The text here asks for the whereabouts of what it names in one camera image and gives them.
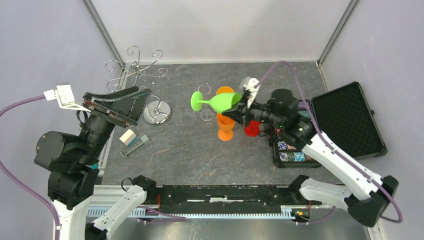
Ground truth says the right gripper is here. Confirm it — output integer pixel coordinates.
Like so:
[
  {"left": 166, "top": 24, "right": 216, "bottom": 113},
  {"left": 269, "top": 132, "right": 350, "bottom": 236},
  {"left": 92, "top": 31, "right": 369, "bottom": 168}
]
[{"left": 221, "top": 92, "right": 285, "bottom": 129}]

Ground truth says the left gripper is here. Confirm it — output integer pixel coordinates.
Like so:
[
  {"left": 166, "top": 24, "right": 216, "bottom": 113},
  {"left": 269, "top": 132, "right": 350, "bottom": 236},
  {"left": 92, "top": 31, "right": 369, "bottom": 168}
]
[{"left": 80, "top": 84, "right": 154, "bottom": 162}]

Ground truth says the green wine glass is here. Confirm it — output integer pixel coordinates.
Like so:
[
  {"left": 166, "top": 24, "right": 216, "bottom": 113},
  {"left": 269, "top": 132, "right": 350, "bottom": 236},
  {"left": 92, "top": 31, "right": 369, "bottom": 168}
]
[{"left": 190, "top": 91, "right": 242, "bottom": 114}]

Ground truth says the orange wine glass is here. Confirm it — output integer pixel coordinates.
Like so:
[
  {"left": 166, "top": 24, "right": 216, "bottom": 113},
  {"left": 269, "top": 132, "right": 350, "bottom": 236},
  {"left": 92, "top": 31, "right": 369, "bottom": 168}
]
[{"left": 216, "top": 113, "right": 236, "bottom": 142}]

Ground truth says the red wine glass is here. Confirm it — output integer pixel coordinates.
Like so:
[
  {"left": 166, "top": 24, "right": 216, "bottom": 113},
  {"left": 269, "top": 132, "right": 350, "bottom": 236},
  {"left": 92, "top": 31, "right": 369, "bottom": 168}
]
[{"left": 243, "top": 120, "right": 261, "bottom": 137}]

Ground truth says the yellow wine glass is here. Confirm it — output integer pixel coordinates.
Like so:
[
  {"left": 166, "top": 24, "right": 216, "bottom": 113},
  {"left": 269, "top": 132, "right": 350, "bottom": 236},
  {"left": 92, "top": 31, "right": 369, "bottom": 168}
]
[{"left": 216, "top": 86, "right": 235, "bottom": 95}]

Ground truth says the clear wine glass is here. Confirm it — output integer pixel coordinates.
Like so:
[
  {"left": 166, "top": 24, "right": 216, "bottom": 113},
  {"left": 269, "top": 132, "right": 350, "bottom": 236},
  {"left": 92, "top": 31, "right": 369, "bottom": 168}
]
[{"left": 197, "top": 82, "right": 215, "bottom": 122}]

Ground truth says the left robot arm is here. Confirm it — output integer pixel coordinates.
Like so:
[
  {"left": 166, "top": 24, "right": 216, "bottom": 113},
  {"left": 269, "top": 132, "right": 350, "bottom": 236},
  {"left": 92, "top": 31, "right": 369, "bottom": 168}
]
[{"left": 34, "top": 84, "right": 157, "bottom": 240}]

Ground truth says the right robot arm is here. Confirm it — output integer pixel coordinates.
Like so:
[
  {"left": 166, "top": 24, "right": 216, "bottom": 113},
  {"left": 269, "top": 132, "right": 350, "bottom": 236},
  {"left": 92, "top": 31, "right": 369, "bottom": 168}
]
[{"left": 218, "top": 88, "right": 399, "bottom": 227}]

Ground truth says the chrome wine glass rack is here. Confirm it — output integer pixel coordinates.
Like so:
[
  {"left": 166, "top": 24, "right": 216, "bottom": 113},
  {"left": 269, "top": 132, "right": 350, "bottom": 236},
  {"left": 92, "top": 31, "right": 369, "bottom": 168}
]
[{"left": 104, "top": 45, "right": 173, "bottom": 126}]

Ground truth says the beige and blue toy brick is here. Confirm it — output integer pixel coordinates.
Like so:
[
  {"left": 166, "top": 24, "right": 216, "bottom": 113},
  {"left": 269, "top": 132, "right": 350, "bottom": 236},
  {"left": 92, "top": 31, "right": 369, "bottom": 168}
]
[{"left": 119, "top": 129, "right": 137, "bottom": 147}]

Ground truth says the grey toy girder piece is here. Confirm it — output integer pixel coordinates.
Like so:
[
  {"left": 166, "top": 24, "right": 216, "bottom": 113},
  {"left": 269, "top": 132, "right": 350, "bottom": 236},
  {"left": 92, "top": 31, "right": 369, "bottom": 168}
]
[{"left": 120, "top": 135, "right": 150, "bottom": 157}]

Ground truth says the black poker chip case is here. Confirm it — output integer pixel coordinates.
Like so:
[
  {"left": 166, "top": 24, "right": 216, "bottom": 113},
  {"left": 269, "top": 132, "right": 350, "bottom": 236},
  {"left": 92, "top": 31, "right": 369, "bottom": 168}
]
[{"left": 266, "top": 81, "right": 388, "bottom": 168}]

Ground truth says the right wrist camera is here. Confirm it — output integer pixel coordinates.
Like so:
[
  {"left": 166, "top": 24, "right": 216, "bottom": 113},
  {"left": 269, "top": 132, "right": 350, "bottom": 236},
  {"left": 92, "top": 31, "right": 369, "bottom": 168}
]
[{"left": 239, "top": 76, "right": 261, "bottom": 109}]

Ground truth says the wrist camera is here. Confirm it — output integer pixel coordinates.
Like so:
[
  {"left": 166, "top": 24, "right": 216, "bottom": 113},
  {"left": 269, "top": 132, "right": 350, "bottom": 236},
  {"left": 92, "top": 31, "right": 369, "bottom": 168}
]
[
  {"left": 239, "top": 76, "right": 261, "bottom": 109},
  {"left": 43, "top": 83, "right": 91, "bottom": 112}
]

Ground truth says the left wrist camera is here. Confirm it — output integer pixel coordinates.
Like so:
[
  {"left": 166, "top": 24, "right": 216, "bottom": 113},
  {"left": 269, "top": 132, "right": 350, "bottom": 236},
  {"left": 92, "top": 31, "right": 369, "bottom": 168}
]
[{"left": 43, "top": 83, "right": 91, "bottom": 112}]

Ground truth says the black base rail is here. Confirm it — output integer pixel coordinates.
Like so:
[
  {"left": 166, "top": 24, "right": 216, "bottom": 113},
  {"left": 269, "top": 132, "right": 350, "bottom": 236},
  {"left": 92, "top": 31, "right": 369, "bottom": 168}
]
[{"left": 130, "top": 174, "right": 323, "bottom": 216}]

